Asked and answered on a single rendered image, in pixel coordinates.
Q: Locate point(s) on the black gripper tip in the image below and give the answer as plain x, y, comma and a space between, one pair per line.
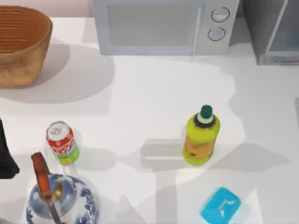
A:
5, 158

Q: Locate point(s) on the microwave knob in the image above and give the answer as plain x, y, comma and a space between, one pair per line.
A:
216, 34
220, 14

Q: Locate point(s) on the blue and white teapot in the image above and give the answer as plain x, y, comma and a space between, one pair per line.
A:
77, 198

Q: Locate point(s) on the blue soap bar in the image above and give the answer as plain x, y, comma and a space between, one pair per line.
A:
220, 206

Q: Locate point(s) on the pale microwave oven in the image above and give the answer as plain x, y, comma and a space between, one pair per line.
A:
149, 44

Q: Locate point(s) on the yellow green bottle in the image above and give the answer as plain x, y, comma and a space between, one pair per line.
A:
199, 142

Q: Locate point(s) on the red and green can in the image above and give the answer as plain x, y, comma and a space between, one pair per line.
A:
64, 147

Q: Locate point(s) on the brown woven basket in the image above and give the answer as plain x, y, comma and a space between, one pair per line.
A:
22, 63

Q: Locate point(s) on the grey cabinet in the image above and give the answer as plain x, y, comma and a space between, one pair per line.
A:
264, 35

